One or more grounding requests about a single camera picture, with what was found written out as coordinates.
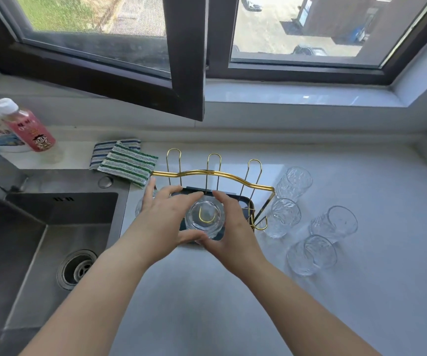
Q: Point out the person's left hand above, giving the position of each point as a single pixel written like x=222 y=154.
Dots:
x=159 y=218

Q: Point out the person's right hand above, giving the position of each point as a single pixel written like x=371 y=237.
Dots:
x=237 y=237

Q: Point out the person's left thumb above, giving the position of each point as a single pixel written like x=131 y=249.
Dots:
x=190 y=238

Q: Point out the person's right thumb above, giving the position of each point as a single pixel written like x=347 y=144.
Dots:
x=206 y=243

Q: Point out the clear textured drinking glass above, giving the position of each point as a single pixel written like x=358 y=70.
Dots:
x=293 y=183
x=311 y=255
x=282 y=217
x=204 y=216
x=334 y=223

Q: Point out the person's right forearm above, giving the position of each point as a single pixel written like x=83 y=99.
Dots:
x=298 y=315

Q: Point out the person's left forearm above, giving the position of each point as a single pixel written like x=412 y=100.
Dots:
x=91 y=296

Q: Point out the dark drip tray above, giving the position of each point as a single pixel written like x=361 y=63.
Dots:
x=241 y=203

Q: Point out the green striped scrub cloth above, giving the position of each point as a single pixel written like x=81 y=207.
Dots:
x=128 y=163

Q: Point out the round steel sink cap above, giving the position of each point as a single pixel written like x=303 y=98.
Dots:
x=105 y=182

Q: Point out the sink drain strainer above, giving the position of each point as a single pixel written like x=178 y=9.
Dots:
x=77 y=269

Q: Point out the blue striped scrub cloth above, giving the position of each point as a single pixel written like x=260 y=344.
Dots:
x=102 y=148

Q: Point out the stainless steel sink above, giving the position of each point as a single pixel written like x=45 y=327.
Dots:
x=20 y=248

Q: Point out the dark open window sash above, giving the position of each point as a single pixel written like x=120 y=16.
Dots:
x=185 y=51

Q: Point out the pink drink bottle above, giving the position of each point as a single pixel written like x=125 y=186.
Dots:
x=32 y=127

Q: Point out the dark parked car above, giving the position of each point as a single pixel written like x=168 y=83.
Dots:
x=309 y=51

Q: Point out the white parked car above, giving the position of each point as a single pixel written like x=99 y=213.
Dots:
x=252 y=2

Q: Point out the dark window frame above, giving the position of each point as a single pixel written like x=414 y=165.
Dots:
x=310 y=72

